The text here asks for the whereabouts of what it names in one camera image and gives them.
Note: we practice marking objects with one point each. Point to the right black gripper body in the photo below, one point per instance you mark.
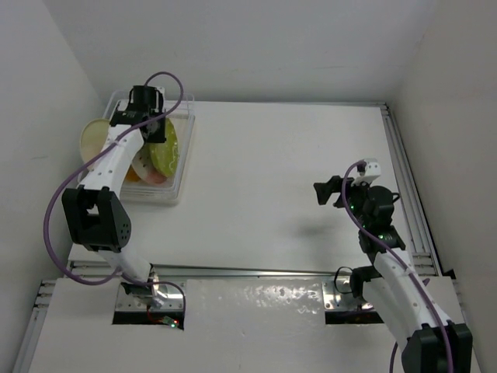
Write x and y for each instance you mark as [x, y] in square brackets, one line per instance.
[355, 195]

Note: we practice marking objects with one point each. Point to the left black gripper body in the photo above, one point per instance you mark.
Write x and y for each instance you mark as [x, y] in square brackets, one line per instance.
[158, 134]

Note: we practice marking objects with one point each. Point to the green dotted plate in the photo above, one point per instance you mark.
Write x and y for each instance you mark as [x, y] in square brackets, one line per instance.
[165, 156]

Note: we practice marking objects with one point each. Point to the white pink floral plate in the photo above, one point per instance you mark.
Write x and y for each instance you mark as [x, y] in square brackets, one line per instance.
[144, 168]

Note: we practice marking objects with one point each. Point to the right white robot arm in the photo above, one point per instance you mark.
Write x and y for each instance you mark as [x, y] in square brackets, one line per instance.
[427, 339]

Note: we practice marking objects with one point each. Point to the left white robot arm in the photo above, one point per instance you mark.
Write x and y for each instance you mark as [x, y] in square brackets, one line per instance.
[96, 218]

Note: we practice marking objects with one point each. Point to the cream round plate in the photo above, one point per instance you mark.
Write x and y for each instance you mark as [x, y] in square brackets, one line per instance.
[92, 139]

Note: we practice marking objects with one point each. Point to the orange dotted plate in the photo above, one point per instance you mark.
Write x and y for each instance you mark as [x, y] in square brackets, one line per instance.
[132, 177]

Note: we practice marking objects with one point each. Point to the white foreground cover board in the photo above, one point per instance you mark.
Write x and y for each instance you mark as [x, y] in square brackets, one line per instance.
[231, 325]

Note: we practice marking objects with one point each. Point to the small green circuit board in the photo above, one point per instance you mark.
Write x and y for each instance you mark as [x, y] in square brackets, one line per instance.
[162, 320]

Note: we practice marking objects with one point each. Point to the white wire dish rack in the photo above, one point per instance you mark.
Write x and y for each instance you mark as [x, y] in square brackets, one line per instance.
[167, 193]

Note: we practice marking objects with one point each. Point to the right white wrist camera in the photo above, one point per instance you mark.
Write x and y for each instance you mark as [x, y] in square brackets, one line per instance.
[369, 171]

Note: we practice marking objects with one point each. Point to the front aluminium frame rail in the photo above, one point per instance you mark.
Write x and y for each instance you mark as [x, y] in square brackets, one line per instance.
[248, 270]

